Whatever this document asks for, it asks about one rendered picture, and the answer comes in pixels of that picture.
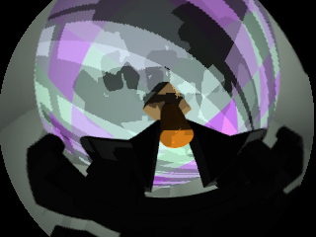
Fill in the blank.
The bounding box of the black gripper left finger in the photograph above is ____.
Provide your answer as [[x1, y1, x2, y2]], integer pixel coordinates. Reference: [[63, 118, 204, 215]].
[[80, 119, 161, 193]]

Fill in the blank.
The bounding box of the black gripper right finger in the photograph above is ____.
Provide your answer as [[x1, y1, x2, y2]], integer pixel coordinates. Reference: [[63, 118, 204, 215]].
[[187, 119, 268, 189]]

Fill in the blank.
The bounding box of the brown block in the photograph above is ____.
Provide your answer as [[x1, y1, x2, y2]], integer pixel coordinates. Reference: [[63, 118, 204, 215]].
[[142, 82, 191, 121]]

